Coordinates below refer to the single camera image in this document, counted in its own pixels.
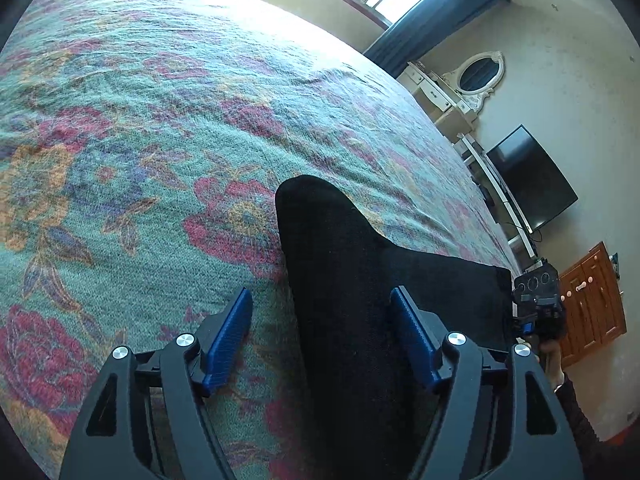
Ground person's right forearm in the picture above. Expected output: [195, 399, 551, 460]
[552, 377, 608, 480]

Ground person's right hand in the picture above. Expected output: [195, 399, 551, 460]
[532, 340, 566, 392]

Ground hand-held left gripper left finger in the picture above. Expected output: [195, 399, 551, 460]
[59, 287, 253, 480]

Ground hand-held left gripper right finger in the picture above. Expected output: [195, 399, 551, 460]
[390, 286, 586, 480]

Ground white TV stand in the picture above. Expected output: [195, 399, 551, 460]
[455, 132, 538, 261]

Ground black pants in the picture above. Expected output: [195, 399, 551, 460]
[275, 175, 516, 480]

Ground black television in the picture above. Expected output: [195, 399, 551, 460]
[486, 125, 580, 233]

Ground floral bedspread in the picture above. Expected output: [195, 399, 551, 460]
[0, 0, 521, 480]

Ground white dressing table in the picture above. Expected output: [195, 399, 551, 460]
[397, 61, 481, 141]

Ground oval white-framed mirror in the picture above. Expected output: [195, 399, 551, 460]
[445, 51, 506, 116]

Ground wooden cabinet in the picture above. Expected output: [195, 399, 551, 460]
[557, 241, 628, 368]

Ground dark blue curtain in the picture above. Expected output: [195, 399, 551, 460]
[362, 0, 511, 78]

